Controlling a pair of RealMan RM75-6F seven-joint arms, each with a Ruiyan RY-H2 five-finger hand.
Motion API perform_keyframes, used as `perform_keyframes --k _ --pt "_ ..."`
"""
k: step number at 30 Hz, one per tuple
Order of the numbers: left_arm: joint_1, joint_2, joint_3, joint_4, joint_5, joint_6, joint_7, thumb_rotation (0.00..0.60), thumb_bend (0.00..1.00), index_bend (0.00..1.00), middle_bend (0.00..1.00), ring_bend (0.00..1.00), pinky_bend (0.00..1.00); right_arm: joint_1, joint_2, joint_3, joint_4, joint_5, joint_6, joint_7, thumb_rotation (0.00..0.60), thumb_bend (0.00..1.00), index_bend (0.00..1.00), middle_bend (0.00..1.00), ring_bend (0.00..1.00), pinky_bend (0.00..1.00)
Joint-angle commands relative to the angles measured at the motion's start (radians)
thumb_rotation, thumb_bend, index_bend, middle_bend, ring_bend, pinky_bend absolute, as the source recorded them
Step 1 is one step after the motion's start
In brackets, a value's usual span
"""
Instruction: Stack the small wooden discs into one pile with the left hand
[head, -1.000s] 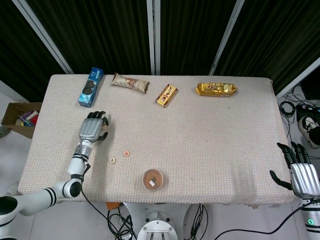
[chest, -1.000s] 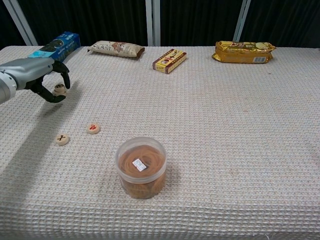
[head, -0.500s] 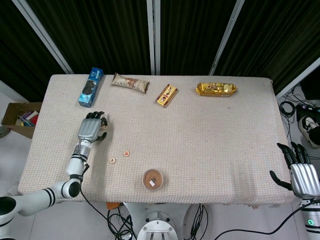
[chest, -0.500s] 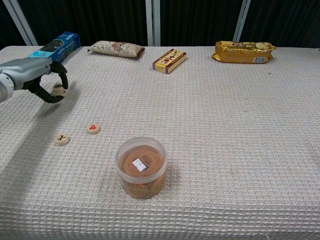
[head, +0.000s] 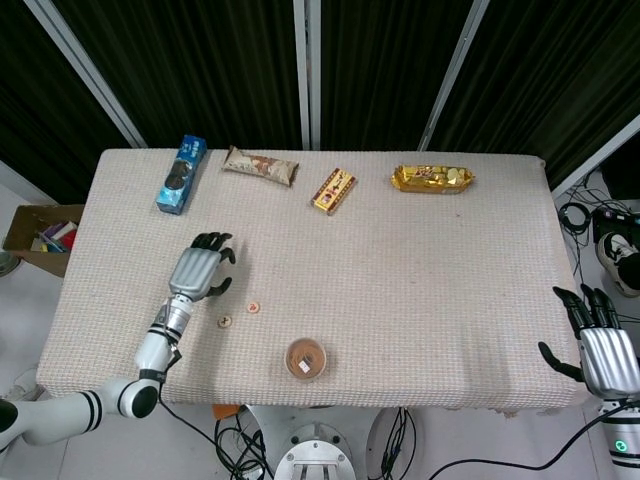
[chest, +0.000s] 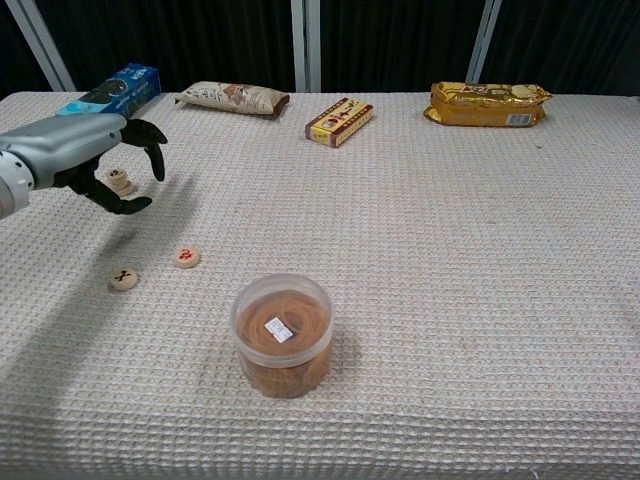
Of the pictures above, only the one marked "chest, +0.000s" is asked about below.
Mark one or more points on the yellow red small carton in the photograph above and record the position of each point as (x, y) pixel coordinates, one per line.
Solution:
(340, 122)

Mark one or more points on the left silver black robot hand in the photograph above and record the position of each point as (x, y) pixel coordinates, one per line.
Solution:
(65, 145)

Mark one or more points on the white double partition post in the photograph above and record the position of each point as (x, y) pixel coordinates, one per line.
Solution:
(305, 45)

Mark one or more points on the beige waffle tablecloth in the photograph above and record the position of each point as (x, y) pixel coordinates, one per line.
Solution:
(450, 275)

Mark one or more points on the round wooden X game piece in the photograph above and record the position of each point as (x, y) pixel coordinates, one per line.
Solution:
(123, 280)

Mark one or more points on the wooden chess piece red character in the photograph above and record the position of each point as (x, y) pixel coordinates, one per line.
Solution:
(127, 191)
(186, 257)

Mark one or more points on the clear jar of rubber bands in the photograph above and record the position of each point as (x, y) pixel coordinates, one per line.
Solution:
(280, 350)

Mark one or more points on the blue cookie box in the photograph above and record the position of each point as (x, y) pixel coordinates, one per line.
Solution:
(125, 90)

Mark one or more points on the gold foil snack packet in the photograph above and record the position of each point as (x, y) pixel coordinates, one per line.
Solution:
(485, 105)

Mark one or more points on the beige brown snack packet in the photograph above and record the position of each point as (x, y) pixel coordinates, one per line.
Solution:
(230, 98)

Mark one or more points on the dark curtain panel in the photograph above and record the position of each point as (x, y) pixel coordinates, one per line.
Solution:
(400, 40)
(575, 40)
(10, 60)
(175, 35)

